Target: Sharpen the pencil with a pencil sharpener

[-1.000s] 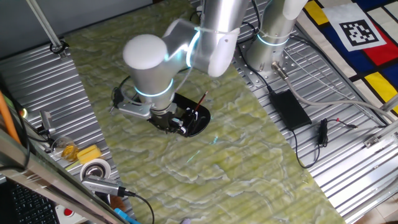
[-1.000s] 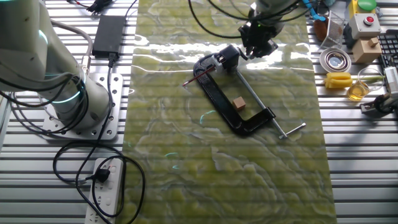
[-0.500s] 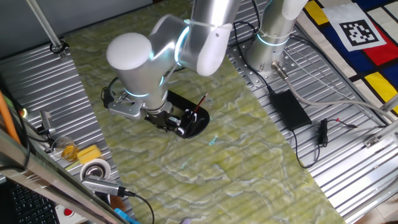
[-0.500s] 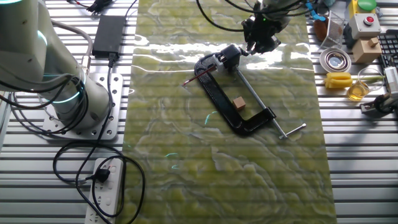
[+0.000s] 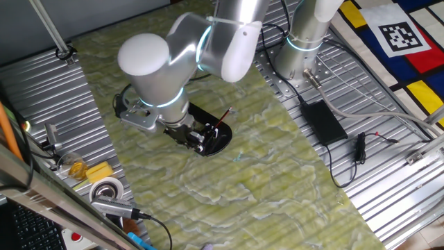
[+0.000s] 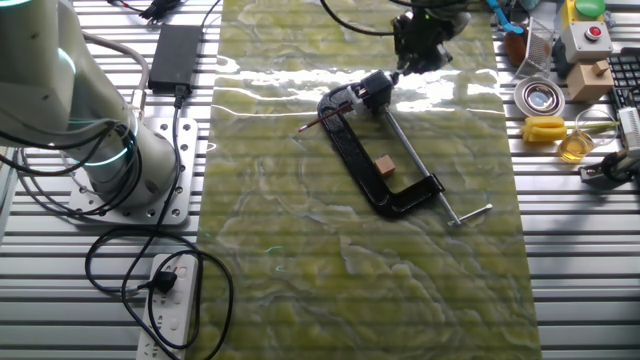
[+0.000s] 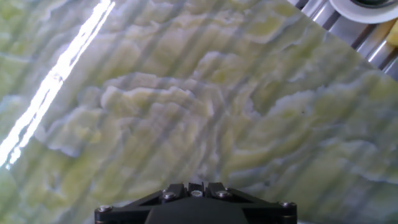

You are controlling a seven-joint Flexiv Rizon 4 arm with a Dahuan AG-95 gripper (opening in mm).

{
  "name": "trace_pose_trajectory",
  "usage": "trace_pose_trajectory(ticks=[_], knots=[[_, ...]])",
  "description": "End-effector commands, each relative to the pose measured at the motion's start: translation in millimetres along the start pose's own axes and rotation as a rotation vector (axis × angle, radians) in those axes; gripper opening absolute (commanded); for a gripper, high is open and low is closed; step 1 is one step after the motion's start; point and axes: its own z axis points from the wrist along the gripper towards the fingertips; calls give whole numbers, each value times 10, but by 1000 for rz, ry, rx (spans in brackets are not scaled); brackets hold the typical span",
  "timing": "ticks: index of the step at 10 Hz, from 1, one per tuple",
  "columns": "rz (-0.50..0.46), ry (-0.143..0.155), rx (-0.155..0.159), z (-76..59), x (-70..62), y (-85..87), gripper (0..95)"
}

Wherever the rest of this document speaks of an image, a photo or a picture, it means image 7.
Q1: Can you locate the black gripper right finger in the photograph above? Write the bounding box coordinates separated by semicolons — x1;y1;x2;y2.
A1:
206;182;298;224

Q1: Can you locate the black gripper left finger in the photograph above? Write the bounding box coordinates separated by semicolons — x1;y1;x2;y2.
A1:
95;182;188;224

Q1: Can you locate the green marble pattern mat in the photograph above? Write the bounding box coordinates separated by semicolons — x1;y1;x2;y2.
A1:
0;0;398;224

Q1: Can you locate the yellow sponge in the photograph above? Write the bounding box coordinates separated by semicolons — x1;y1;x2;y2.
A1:
385;19;398;47

